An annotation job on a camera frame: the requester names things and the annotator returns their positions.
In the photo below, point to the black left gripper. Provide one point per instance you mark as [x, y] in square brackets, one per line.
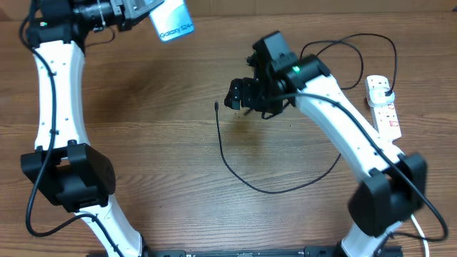
[135, 16]

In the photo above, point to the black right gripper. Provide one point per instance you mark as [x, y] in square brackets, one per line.
[243, 97]

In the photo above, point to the smartphone with blue screen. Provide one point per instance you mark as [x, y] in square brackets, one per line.
[172, 20]

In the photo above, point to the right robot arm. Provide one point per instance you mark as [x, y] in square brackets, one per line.
[391, 185]

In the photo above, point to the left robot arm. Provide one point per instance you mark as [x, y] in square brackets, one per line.
[63, 166]

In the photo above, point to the white power strip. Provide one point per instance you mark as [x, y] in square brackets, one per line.
[385, 119]

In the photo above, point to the white USB wall charger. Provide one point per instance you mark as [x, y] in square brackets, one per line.
[377, 97]

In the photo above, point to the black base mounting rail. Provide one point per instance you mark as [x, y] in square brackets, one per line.
[242, 252]

